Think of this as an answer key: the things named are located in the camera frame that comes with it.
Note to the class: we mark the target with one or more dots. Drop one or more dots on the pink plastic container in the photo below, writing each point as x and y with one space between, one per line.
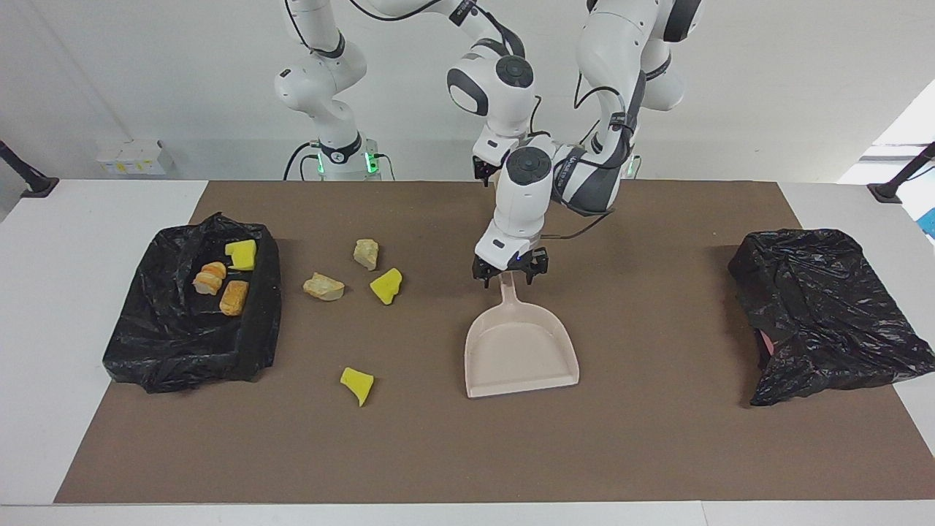
765 342

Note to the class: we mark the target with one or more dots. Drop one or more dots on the yellow sponge wedge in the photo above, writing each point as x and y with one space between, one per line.
356 383

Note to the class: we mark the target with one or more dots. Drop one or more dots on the open black bag bin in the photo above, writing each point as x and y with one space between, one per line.
175 343

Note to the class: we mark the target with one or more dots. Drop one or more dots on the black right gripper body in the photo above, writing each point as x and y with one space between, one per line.
486 168

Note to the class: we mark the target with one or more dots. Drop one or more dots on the black clamp stand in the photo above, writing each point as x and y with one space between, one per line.
895 186
33 183

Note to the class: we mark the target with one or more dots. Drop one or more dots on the brown table mat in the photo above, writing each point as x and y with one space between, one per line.
467 453

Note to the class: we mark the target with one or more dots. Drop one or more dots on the crumpled black bag bin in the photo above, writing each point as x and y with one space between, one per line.
825 307

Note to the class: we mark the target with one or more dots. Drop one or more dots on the small beige rock chunk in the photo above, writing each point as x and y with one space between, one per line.
366 254

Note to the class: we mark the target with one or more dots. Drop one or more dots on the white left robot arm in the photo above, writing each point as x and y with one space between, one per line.
522 204

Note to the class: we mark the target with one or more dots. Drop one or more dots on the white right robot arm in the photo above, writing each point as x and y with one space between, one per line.
321 80

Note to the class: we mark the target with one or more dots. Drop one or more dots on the orange striped bread piece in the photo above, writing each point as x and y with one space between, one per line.
210 278

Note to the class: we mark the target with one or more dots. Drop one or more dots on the white boxes with yellow labels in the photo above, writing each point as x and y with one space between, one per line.
131 157

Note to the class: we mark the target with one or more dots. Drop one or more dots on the beige plastic dustpan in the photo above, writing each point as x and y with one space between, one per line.
518 358

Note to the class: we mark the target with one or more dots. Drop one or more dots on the yellow sponge chunk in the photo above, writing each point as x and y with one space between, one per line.
386 286

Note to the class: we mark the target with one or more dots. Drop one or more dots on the elongated beige rock chunk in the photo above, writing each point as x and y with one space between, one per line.
323 287

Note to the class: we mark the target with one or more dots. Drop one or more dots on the brown bread roll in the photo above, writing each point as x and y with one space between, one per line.
234 297

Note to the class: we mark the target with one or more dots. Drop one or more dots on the blue object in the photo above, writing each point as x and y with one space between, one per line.
929 223

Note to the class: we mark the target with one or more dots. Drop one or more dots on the notched yellow sponge piece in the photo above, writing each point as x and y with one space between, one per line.
242 254

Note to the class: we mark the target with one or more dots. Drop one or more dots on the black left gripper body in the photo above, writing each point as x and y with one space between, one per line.
537 259

